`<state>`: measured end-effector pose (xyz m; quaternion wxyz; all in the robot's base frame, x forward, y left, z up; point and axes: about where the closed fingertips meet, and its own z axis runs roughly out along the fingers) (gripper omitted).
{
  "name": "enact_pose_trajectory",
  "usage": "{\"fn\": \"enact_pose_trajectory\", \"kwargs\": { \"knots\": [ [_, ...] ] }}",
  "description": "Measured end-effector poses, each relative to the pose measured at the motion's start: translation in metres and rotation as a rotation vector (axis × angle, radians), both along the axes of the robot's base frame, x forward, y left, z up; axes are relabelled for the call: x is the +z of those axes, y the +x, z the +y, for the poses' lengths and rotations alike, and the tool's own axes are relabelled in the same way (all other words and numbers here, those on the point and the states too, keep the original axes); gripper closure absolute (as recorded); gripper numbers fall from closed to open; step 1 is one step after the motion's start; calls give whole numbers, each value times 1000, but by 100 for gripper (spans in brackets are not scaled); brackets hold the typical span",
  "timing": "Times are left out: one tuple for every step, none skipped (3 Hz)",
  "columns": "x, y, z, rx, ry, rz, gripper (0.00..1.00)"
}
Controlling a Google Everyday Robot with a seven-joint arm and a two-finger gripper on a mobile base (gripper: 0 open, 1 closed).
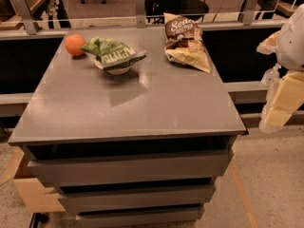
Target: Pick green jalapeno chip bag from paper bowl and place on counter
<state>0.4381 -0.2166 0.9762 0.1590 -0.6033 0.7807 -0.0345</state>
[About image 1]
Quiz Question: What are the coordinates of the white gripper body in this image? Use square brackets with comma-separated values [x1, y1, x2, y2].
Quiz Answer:
[276, 5, 304, 71]

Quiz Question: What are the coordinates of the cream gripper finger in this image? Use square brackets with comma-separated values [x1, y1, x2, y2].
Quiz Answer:
[264, 71, 304, 128]

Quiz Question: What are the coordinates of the green jalapeno chip bag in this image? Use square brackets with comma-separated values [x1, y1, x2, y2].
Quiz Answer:
[82, 36, 146, 69]

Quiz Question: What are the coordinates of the brown and white chip bag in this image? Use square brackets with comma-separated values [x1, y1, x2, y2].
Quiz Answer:
[164, 13, 211, 73]

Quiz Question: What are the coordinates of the white paper bowl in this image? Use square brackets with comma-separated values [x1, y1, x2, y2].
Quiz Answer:
[94, 59, 131, 75]

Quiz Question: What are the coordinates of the grey drawer cabinet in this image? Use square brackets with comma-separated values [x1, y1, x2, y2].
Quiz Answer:
[9, 28, 245, 228]

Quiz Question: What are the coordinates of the orange fruit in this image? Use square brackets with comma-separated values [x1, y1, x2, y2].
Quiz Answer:
[65, 34, 86, 56]

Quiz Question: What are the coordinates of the grey metal railing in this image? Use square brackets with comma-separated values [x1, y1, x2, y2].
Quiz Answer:
[1, 0, 288, 39]

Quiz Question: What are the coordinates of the cardboard box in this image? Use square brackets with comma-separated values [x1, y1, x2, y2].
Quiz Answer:
[0, 147, 65, 213]

